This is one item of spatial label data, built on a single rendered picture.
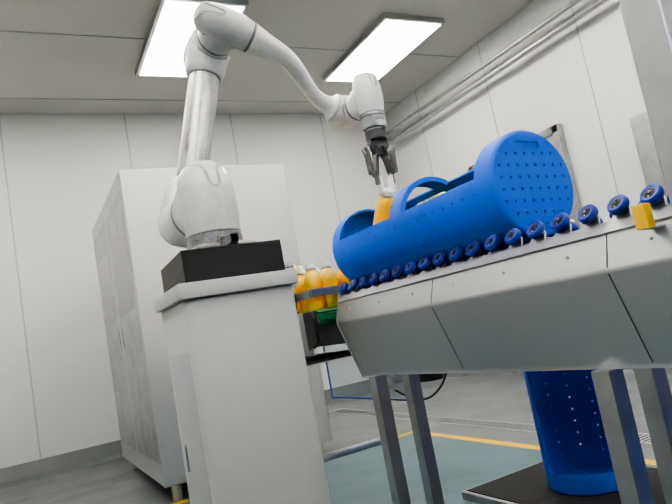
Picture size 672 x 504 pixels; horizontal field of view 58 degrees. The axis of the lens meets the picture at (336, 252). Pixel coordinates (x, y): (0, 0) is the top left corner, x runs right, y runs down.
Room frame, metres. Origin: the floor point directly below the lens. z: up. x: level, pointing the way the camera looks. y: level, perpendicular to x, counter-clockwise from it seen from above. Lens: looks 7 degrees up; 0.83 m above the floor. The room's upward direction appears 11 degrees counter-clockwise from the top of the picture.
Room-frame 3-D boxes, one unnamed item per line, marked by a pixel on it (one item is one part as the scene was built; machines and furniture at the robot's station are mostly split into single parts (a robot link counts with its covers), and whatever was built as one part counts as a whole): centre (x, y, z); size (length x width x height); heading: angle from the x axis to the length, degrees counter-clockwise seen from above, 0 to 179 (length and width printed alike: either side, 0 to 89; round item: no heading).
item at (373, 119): (2.08, -0.22, 1.51); 0.09 x 0.09 x 0.06
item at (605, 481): (2.14, -0.71, 0.59); 0.28 x 0.28 x 0.88
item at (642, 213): (1.12, -0.59, 0.92); 0.08 x 0.03 x 0.05; 119
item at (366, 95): (2.09, -0.21, 1.62); 0.13 x 0.11 x 0.16; 32
